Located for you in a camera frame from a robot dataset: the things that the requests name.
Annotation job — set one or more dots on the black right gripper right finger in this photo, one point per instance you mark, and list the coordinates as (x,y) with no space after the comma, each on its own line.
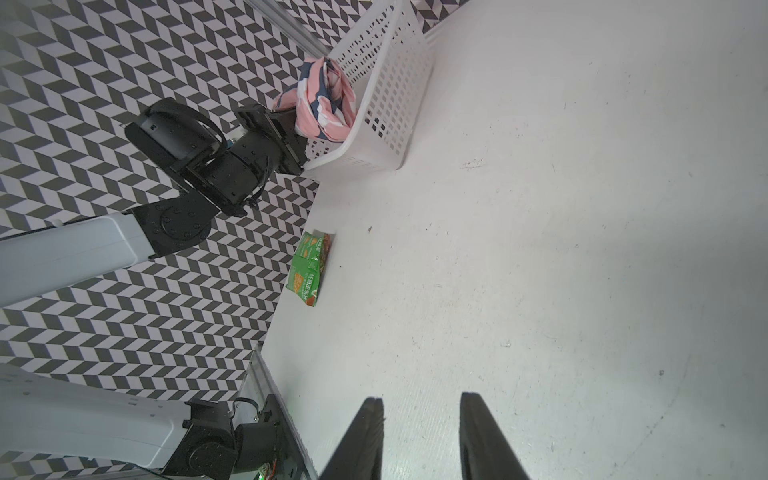
(484,451)

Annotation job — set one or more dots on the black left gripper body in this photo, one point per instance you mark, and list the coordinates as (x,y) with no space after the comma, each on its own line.
(270,142)

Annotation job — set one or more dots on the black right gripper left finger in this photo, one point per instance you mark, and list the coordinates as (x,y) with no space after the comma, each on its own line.
(360,452)

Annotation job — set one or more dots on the pink shark print shorts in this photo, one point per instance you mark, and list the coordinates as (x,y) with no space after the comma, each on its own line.
(323,101)

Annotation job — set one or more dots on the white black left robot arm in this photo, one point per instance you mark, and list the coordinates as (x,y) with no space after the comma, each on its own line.
(182,324)

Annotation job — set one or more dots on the green snack packet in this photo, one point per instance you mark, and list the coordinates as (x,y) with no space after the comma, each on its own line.
(308,266)

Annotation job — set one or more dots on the white perforated plastic basket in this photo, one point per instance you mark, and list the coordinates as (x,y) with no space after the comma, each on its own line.
(388,61)

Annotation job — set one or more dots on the aluminium left corner post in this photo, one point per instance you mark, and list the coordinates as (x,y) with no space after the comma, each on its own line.
(282,19)

